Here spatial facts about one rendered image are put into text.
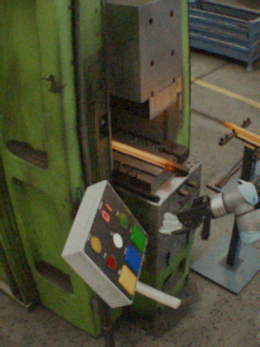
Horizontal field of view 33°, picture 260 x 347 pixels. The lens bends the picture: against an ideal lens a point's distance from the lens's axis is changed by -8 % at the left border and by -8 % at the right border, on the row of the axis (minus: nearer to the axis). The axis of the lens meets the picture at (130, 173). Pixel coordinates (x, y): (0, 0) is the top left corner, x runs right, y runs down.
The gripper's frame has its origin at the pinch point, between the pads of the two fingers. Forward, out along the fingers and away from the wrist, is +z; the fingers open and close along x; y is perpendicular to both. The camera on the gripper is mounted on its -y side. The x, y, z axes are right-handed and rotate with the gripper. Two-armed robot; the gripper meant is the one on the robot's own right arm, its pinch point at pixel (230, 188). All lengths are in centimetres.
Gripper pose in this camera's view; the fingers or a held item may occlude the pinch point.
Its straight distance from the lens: 187.8
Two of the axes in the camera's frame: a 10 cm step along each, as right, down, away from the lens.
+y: 0.3, 8.0, 5.9
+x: 5.8, -5.0, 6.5
